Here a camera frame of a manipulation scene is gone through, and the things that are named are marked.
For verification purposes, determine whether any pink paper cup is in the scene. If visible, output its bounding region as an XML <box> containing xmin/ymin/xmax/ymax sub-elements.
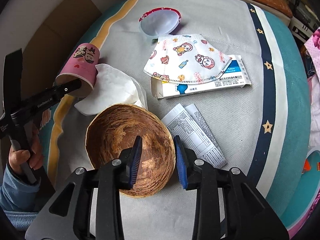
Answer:
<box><xmin>55</xmin><ymin>43</ymin><xmax>100</xmax><ymax>98</ymax></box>

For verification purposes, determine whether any blue sleeve left forearm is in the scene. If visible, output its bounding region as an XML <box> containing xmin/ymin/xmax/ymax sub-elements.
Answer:
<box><xmin>1</xmin><ymin>164</ymin><xmax>55</xmax><ymax>231</ymax></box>

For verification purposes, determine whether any teal round trash bin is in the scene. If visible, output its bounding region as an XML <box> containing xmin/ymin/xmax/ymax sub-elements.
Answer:
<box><xmin>281</xmin><ymin>146</ymin><xmax>319</xmax><ymax>237</ymax></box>

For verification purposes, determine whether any person's left hand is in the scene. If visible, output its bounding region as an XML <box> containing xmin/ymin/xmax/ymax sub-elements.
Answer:
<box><xmin>8</xmin><ymin>124</ymin><xmax>43</xmax><ymax>174</ymax></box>

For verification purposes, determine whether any brown cardboard sheet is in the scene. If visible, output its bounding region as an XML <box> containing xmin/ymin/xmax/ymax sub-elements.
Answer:
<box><xmin>21</xmin><ymin>0</ymin><xmax>101</xmax><ymax>99</ymax></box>

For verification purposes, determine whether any folded paper leaflet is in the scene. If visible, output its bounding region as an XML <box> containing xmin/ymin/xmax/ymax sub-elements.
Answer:
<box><xmin>162</xmin><ymin>103</ymin><xmax>227</xmax><ymax>168</ymax></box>

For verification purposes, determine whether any white tissue paper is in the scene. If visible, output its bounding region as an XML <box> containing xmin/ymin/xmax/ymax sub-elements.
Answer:
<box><xmin>74</xmin><ymin>63</ymin><xmax>148</xmax><ymax>116</ymax></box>

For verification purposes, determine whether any white blue medicine box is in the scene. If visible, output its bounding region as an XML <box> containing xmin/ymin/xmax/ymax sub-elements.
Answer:
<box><xmin>150</xmin><ymin>55</ymin><xmax>251</xmax><ymax>99</ymax></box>

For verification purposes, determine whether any cartoon print face mask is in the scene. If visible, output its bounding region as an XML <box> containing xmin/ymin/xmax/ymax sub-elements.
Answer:
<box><xmin>143</xmin><ymin>34</ymin><xmax>232</xmax><ymax>85</ymax></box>

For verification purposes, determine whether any clear plastic lid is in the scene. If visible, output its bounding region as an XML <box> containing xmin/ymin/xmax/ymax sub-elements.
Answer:
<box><xmin>138</xmin><ymin>7</ymin><xmax>182</xmax><ymax>40</ymax></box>

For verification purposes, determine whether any pink floral bed sheet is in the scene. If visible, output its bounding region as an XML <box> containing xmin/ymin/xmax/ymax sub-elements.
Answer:
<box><xmin>285</xmin><ymin>27</ymin><xmax>320</xmax><ymax>239</ymax></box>

